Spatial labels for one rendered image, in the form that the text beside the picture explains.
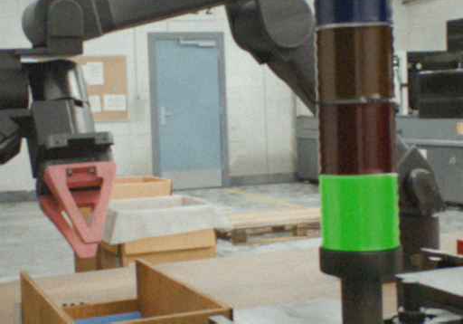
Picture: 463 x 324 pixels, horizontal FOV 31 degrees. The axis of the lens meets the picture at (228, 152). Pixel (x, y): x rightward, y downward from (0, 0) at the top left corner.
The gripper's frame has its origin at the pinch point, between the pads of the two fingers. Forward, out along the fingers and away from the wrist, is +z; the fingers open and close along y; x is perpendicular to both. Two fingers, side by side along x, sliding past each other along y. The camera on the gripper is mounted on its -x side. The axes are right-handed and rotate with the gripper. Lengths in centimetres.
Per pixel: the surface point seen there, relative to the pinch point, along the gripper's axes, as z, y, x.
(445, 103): 4.8, 28.7, 21.6
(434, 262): 12.2, 15.1, 25.2
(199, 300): 10.8, 10.5, 5.6
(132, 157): -515, -907, 288
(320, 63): 11.7, 44.2, 2.4
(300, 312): 10.4, 1.2, 18.6
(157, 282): 5.2, 0.8, 5.5
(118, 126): -553, -884, 272
